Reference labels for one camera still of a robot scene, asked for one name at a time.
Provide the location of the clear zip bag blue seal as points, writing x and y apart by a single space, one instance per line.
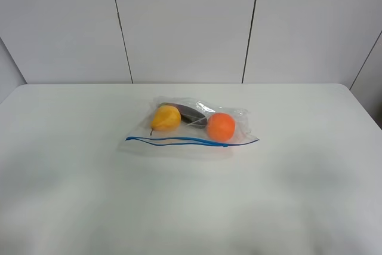
186 140

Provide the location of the dark purple eggplant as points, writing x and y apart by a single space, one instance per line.
191 117

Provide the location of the yellow pear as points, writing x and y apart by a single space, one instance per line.
167 118

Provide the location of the orange fruit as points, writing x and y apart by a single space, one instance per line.
221 127

